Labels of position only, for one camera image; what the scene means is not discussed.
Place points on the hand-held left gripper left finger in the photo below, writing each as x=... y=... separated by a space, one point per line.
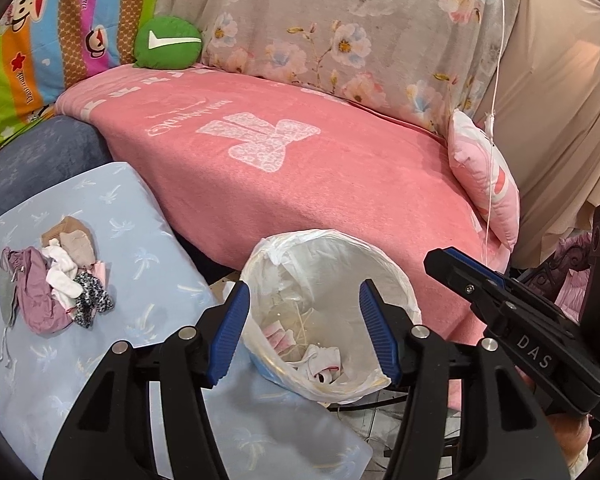
x=230 y=325

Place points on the black white leopard scrunchie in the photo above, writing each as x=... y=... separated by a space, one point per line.
x=92 y=296

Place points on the white bin with plastic liner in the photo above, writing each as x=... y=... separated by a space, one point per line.
x=330 y=260

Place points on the light blue palm print cloth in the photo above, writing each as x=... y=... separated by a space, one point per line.
x=155 y=260

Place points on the person's right hand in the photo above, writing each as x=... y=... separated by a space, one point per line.
x=570 y=437

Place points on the pink blanket with bow print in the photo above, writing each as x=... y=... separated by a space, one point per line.
x=280 y=185

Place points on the green round cushion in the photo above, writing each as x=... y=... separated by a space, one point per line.
x=167 y=42

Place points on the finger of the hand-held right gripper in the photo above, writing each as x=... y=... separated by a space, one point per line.
x=462 y=280

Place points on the small pink white pillow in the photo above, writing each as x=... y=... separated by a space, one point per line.
x=480 y=175

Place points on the white socks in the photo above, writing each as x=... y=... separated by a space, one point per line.
x=62 y=280

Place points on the floral grey pillow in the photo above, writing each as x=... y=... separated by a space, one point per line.
x=330 y=10

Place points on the colourful monkey print pillow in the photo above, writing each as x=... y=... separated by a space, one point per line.
x=55 y=35

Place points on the pink white striped cloth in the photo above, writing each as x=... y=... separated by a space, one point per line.
x=279 y=340

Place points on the beige sock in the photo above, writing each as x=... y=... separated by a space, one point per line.
x=75 y=247

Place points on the mauve cloth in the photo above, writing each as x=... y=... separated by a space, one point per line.
x=35 y=301

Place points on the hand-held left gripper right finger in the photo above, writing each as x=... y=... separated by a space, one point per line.
x=380 y=335

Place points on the beige curtain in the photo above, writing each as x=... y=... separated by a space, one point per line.
x=555 y=110

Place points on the blue grey cushion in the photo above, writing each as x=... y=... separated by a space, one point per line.
x=40 y=160

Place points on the small pink cloth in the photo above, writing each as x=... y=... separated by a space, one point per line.
x=99 y=272

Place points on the purple ornate furniture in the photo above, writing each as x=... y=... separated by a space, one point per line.
x=570 y=260

